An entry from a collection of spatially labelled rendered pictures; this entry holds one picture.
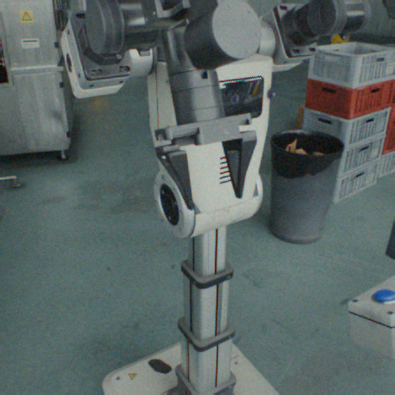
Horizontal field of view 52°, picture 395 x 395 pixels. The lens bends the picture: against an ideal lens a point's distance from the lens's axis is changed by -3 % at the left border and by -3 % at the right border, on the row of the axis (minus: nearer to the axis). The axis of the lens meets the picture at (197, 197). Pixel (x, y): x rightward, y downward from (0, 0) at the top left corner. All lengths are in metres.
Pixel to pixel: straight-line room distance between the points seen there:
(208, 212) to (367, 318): 0.40
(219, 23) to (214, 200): 0.53
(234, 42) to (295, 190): 2.16
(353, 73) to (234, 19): 2.59
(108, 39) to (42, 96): 3.30
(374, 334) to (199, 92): 0.42
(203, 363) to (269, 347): 0.87
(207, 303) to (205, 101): 0.71
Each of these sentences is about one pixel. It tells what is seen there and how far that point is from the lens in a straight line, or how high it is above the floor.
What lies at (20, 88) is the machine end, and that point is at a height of 0.72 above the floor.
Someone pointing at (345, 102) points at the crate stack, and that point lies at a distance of 3.06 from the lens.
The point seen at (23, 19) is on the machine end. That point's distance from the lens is 3.80.
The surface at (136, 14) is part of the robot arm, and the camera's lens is 0.62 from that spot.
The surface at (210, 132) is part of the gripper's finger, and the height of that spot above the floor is 1.37.
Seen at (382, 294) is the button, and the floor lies 1.12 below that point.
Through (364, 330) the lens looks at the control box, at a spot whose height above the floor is 1.07.
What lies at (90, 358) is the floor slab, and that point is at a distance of 2.06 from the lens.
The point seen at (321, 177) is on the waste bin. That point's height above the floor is 0.49.
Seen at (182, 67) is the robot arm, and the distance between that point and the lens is 0.47.
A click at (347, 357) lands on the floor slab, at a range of 2.11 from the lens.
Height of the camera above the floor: 1.52
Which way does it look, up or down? 28 degrees down
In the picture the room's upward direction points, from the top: straight up
